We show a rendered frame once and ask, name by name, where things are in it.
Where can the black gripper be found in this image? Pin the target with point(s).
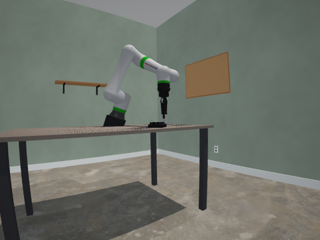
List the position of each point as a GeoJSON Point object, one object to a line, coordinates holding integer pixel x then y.
{"type": "Point", "coordinates": [163, 102]}

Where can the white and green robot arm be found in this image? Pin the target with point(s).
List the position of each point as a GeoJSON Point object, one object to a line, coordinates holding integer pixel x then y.
{"type": "Point", "coordinates": [129, 54]}

